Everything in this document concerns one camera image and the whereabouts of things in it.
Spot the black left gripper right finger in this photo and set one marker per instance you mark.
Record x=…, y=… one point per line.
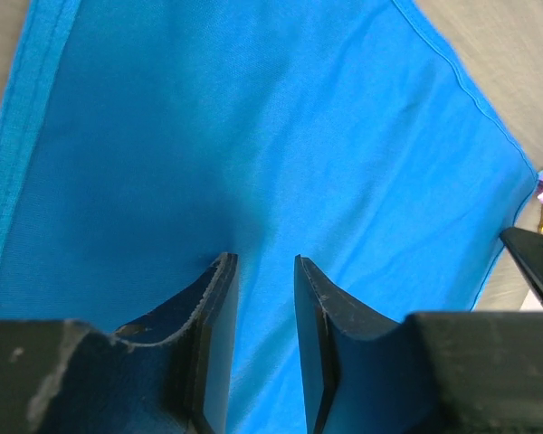
x=434, y=372

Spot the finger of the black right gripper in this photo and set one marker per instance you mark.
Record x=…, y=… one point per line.
x=526, y=249

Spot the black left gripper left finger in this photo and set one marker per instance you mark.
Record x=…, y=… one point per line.
x=167, y=371

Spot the blue cloth napkin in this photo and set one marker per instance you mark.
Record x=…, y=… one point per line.
x=141, y=139

